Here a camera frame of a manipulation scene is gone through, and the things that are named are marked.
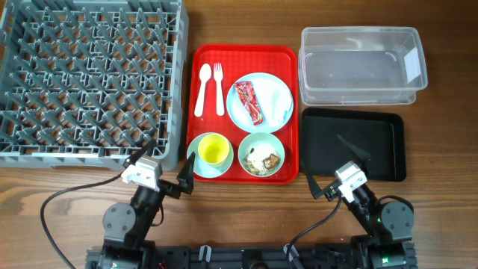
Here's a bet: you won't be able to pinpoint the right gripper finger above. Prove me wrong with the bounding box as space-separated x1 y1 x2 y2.
300 161 323 200
337 134 371 168

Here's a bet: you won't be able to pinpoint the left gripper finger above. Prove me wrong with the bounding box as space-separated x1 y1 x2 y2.
122 140 157 168
176 152 196 194

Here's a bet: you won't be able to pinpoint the small light blue saucer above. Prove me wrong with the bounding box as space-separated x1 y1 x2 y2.
186 132 234 179

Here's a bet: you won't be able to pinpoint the yellow cup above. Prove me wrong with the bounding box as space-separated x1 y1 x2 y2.
198 133 231 167

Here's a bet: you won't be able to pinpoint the rice and food leftovers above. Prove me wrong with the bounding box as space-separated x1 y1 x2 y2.
242 143 282 176

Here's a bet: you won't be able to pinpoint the green bowl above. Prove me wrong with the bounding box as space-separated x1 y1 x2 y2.
238 132 285 177

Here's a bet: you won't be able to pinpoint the white plastic fork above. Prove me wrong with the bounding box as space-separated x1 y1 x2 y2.
214 63 225 116

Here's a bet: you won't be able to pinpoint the clear plastic wrapper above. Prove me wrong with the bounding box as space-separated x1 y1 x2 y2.
260 84 293 129

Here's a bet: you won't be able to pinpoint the large light blue plate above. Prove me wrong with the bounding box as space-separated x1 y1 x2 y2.
226 72 294 133

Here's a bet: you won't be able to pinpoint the red snack wrapper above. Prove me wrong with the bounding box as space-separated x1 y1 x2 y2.
234 81 264 126

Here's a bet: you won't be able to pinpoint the white plastic spoon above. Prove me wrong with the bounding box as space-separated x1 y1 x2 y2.
194 64 212 117

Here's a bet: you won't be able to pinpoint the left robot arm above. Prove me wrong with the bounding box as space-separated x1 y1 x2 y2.
85 140 196 269

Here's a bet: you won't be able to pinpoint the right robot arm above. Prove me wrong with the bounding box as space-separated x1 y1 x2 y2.
284 135 418 268

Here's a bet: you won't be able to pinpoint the black waste tray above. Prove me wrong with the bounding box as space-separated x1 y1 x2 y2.
299 108 407 182

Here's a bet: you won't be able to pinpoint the grey dishwasher rack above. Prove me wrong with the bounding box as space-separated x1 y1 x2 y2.
1 0 189 170

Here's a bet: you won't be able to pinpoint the red plastic tray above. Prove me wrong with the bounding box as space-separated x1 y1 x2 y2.
186 44 299 185

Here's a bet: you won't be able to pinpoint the clear plastic bin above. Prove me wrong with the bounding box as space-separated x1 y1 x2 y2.
298 26 428 106

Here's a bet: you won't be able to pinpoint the right black cable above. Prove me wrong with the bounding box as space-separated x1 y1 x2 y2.
285 196 343 269

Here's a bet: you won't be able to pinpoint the black cable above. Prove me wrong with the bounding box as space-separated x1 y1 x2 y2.
285 196 343 269
40 172 124 269

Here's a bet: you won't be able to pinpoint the left black cable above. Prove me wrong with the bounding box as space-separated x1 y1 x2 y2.
40 172 124 269

